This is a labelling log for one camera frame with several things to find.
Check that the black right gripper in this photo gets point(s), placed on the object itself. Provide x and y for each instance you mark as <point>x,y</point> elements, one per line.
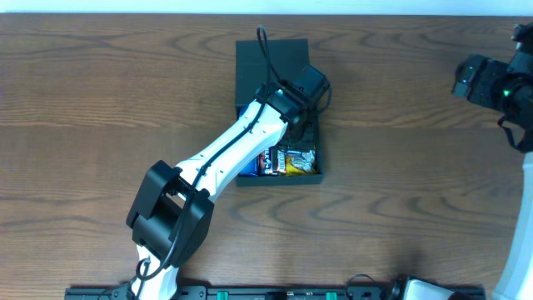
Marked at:
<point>462,77</point>

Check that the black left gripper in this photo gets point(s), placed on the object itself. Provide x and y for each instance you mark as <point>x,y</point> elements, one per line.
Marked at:
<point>310,138</point>

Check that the dark green gift box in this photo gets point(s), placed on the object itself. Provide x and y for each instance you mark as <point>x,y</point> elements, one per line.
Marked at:
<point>290,56</point>

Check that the green red wafer bar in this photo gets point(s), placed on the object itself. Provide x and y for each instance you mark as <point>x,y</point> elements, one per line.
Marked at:
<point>275,162</point>

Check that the yellow Hacks candy bag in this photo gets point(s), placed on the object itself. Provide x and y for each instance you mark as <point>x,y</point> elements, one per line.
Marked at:
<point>297,165</point>

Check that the Dairy Milk chocolate bar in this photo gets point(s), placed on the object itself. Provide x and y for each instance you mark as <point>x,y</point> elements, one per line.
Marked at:
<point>264,163</point>

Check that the blue Oreo cookie pack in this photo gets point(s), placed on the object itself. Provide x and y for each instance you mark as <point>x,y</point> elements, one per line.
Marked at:
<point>251,169</point>

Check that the small blue candy box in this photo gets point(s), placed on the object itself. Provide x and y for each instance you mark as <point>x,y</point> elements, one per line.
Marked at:
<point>298,152</point>

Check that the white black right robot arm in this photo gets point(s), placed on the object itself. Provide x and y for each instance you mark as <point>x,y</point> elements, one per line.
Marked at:
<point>505,87</point>

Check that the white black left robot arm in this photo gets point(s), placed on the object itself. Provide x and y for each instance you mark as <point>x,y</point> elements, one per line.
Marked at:
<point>172,211</point>

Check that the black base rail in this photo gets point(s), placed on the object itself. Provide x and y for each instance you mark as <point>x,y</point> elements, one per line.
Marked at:
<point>238,293</point>

